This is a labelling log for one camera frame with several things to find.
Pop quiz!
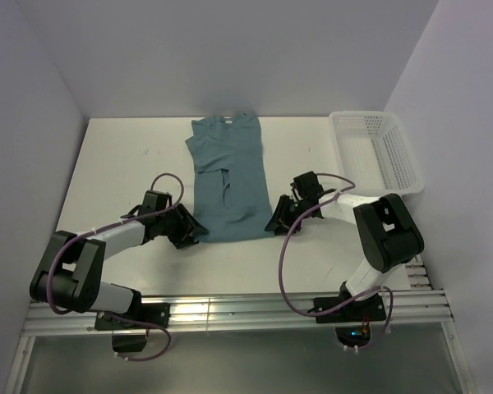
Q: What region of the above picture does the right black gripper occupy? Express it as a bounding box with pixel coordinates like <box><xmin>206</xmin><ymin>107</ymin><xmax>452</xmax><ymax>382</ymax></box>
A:
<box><xmin>265</xmin><ymin>194</ymin><xmax>310</xmax><ymax>236</ymax></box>

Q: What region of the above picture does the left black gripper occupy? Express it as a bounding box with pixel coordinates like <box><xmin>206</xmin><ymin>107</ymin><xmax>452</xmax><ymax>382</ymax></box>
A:
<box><xmin>156</xmin><ymin>204</ymin><xmax>207</xmax><ymax>249</ymax></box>

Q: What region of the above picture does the teal blue t shirt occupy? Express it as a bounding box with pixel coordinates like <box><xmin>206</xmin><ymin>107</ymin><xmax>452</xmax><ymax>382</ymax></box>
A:
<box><xmin>186</xmin><ymin>113</ymin><xmax>274</xmax><ymax>243</ymax></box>

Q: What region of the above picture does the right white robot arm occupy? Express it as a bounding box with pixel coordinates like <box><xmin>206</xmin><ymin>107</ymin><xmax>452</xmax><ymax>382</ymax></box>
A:
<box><xmin>266</xmin><ymin>191</ymin><xmax>425</xmax><ymax>320</ymax></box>

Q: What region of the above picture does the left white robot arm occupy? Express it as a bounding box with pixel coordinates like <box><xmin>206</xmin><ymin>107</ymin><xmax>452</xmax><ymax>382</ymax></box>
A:
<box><xmin>29</xmin><ymin>204</ymin><xmax>208</xmax><ymax>328</ymax></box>

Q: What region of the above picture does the white perforated plastic basket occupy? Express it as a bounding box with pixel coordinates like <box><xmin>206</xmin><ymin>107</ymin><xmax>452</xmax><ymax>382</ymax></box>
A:
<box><xmin>329</xmin><ymin>111</ymin><xmax>424</xmax><ymax>197</ymax></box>

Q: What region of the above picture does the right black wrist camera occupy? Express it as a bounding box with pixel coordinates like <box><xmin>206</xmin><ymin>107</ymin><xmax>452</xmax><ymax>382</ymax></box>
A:
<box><xmin>291</xmin><ymin>172</ymin><xmax>325</xmax><ymax>199</ymax></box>

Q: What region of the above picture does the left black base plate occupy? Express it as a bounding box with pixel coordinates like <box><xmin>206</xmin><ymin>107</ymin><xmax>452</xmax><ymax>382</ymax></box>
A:
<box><xmin>94</xmin><ymin>303</ymin><xmax>170</xmax><ymax>331</ymax></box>

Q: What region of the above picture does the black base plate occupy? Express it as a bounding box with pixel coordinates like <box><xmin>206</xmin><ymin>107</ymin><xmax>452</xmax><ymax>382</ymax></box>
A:
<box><xmin>311</xmin><ymin>293</ymin><xmax>386</xmax><ymax>325</ymax></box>
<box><xmin>94</xmin><ymin>303</ymin><xmax>170</xmax><ymax>331</ymax></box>

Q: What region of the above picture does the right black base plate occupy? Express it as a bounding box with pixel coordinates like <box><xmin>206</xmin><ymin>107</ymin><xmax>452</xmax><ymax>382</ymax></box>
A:
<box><xmin>311</xmin><ymin>293</ymin><xmax>386</xmax><ymax>325</ymax></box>

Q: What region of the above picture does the aluminium rail frame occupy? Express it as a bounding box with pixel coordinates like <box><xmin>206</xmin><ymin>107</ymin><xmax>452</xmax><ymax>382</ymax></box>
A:
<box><xmin>3</xmin><ymin>167</ymin><xmax>477</xmax><ymax>394</ymax></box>

